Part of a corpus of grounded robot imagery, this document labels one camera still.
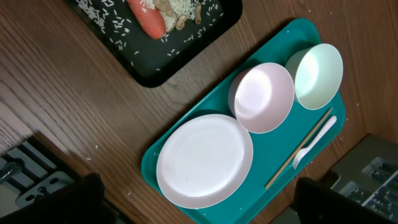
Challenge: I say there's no teal serving tray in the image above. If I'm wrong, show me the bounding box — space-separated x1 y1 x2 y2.
141 19 346 223

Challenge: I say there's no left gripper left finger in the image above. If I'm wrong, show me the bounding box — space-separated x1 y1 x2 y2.
1 173 106 224

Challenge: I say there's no large pink plate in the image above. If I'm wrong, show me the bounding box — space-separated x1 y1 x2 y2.
156 114 254 209

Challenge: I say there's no white bowl with scraps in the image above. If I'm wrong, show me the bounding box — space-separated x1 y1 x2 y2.
285 44 343 110

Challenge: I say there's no orange carrot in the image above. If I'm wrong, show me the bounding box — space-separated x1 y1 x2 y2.
127 0 166 40

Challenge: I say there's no food scraps pile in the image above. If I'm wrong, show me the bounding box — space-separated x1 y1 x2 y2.
74 0 224 71

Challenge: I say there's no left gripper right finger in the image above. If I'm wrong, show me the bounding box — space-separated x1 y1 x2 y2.
294 177 394 224

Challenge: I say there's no grey dishwasher rack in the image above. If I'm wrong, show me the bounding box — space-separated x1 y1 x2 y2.
273 134 397 223

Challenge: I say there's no wooden chopstick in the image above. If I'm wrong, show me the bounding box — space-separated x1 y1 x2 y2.
264 108 333 190

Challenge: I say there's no white plastic fork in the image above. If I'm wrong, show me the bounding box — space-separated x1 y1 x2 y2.
292 115 337 169

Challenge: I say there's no black waste tray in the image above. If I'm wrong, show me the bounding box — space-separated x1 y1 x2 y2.
67 0 243 87

